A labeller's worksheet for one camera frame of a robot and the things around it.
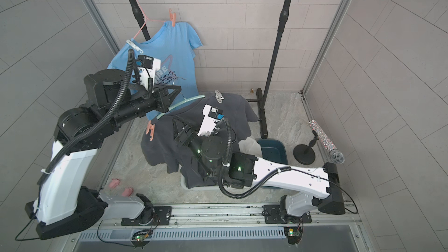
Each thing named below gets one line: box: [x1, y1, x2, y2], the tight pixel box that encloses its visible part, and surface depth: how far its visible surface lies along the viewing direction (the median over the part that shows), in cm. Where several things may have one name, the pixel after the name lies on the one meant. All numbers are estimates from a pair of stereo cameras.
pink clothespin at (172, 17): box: [169, 8, 177, 28], surface depth 75 cm
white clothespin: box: [126, 39, 144, 54], surface depth 64 cm
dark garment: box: [140, 91, 259, 190], surface depth 56 cm
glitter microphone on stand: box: [292, 120, 346, 166], surface depth 77 cm
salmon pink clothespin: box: [145, 120, 156, 142], surface depth 55 cm
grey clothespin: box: [214, 89, 225, 104], surface depth 57 cm
